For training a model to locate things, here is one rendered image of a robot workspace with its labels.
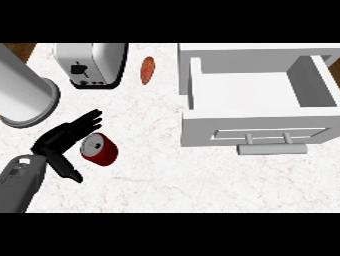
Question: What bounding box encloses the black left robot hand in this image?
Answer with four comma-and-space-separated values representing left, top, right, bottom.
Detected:
29, 108, 103, 184

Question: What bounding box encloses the red can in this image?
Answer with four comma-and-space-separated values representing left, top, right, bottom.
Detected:
78, 132, 119, 167

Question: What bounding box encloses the white open drawer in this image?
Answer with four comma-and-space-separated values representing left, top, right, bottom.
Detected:
178, 55, 340, 148

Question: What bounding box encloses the white cylindrical container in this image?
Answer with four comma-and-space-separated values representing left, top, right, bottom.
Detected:
0, 43, 62, 129

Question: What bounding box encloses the silver toaster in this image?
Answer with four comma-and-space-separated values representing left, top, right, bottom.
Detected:
53, 43, 130, 90

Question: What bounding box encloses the orange sweet potato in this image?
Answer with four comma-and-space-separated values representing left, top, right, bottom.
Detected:
138, 56, 156, 86

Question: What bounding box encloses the white cabinet body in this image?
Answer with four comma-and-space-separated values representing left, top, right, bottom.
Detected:
177, 43, 340, 96

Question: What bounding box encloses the grey drawer handle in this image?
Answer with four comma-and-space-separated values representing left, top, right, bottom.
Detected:
234, 132, 308, 156

